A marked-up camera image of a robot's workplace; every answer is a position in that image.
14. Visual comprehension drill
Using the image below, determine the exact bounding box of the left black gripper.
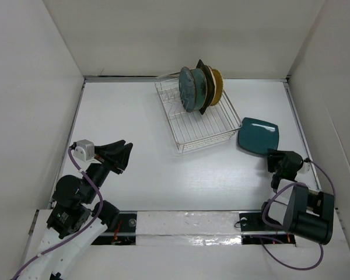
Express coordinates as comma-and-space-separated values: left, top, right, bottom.
83, 138, 132, 202

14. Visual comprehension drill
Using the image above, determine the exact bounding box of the square dark teal plate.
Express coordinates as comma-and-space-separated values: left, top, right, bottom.
237, 117, 279, 155

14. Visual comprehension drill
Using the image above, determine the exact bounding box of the round woven bamboo plate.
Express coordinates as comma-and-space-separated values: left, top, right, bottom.
211, 68, 223, 106

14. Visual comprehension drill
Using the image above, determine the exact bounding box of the light green flower plate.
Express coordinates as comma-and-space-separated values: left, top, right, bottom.
191, 68, 207, 111

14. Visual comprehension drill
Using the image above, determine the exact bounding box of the beige bird painted plate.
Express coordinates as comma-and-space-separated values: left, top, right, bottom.
208, 65, 217, 106

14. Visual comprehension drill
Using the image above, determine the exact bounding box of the square brown yellow plate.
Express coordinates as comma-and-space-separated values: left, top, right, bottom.
197, 59, 214, 115

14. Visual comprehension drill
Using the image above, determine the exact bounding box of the round dark teal plate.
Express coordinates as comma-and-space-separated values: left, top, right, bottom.
178, 66, 197, 113

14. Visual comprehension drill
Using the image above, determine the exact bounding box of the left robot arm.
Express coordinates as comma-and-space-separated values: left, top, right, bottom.
13, 139, 133, 279

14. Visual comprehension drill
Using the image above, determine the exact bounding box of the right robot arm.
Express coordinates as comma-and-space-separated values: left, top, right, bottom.
257, 149, 335, 245

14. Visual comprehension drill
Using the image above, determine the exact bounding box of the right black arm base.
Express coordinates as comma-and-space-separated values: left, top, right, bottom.
234, 211, 296, 245

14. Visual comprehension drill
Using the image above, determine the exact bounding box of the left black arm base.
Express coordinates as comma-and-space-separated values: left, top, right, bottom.
92, 212, 137, 246

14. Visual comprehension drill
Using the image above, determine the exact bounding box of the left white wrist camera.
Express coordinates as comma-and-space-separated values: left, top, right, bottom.
71, 139, 95, 162

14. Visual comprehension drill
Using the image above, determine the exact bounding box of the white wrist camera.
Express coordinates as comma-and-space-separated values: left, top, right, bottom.
298, 158, 312, 174
71, 139, 95, 162

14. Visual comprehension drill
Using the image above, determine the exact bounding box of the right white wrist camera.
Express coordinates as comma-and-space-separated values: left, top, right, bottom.
298, 158, 312, 174

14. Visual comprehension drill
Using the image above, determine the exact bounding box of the metal wire dish rack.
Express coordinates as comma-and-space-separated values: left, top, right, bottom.
155, 72, 242, 153

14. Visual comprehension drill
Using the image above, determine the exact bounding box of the silver taped front rail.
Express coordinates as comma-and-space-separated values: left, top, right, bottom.
92, 210, 297, 246

